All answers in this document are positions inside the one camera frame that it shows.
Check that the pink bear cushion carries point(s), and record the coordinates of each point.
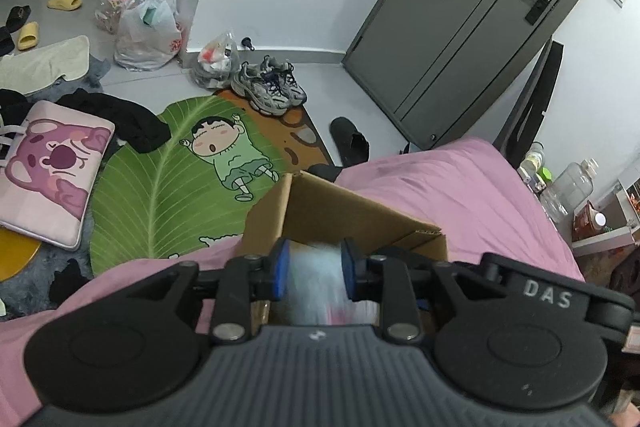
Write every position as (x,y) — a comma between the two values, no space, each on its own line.
(48,172)

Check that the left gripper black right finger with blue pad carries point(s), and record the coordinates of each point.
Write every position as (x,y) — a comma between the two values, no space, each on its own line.
(386,277)

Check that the small clear plastic bag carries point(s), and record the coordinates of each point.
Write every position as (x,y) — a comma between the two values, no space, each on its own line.
(217,64)

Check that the green leaf cartoon rug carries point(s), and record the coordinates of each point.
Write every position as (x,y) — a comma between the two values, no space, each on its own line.
(195,189)

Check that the white shelf unit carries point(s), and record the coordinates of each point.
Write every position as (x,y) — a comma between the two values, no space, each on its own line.
(621,209)

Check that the brown orange doormat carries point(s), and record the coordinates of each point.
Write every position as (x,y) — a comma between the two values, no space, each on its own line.
(293,135)

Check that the cream floor mat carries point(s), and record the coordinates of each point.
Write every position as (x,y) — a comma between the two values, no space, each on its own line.
(39,68)

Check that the black clothing on floor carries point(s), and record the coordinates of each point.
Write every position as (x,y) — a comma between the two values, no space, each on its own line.
(134,124)

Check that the large white plastic bag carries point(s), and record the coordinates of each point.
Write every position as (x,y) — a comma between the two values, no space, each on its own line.
(149,34)

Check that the left grey sneaker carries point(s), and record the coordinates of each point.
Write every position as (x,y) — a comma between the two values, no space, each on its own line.
(261,89)

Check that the brown cardboard box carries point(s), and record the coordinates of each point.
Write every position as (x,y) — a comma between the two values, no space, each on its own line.
(307,210)

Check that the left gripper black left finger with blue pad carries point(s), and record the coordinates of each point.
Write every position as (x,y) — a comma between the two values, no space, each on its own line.
(242,290)

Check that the black framed board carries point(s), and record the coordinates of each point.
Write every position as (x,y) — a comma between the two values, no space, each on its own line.
(519,132)

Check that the yellow slipper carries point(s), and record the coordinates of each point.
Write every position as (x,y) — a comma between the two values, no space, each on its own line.
(28,37)
(64,5)

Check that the yellow slipper near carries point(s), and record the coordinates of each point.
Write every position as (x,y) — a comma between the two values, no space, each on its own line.
(28,37)

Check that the grey sneaker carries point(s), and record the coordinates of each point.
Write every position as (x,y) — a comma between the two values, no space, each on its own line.
(261,89)
(284,71)

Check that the yellow slipper far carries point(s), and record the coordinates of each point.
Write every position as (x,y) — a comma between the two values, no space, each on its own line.
(64,5)

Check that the pink bed sheet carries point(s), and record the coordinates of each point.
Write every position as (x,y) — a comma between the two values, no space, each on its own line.
(466,188)

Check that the black slipper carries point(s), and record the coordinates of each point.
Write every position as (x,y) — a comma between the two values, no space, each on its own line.
(352,146)

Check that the grey fluffy plush toy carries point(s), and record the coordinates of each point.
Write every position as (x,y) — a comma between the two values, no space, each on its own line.
(315,291)

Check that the grey door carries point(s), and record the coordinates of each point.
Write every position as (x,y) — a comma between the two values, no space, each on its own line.
(435,66)

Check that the right grey sneaker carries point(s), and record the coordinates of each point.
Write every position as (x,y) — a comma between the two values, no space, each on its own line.
(284,71)

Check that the clear plastic water jug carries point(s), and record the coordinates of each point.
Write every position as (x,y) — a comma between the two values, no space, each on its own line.
(569,190)

